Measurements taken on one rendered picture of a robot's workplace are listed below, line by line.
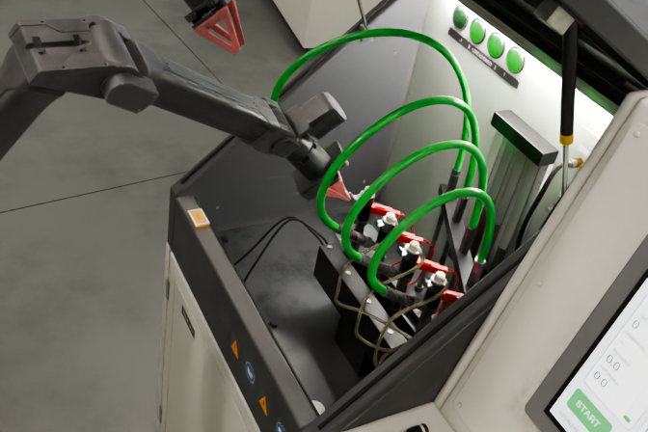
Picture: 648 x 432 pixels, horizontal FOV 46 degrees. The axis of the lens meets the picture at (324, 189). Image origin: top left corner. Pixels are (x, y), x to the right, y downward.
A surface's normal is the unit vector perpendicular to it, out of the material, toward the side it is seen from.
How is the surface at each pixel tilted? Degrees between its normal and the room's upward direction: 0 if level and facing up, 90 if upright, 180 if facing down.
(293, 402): 0
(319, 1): 90
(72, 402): 0
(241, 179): 90
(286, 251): 0
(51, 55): 21
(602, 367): 76
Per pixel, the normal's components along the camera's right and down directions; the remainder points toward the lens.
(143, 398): 0.16, -0.80
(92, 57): 0.43, -0.57
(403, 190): -0.88, 0.15
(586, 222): -0.81, -0.04
